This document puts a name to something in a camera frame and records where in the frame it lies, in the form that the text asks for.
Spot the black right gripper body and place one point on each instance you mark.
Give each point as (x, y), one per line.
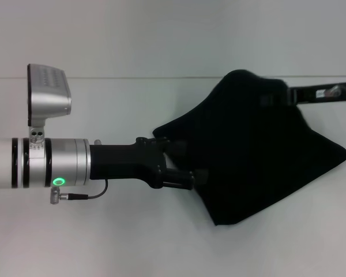
(320, 93)

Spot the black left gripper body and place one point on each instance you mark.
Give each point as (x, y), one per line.
(121, 161)

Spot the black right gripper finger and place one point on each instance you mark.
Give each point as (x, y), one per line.
(274, 99)

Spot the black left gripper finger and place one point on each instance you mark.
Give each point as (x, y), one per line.
(187, 179)
(173, 147)

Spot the black t-shirt with FREE print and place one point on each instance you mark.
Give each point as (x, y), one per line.
(248, 144)

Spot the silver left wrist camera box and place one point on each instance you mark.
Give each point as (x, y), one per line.
(47, 92)

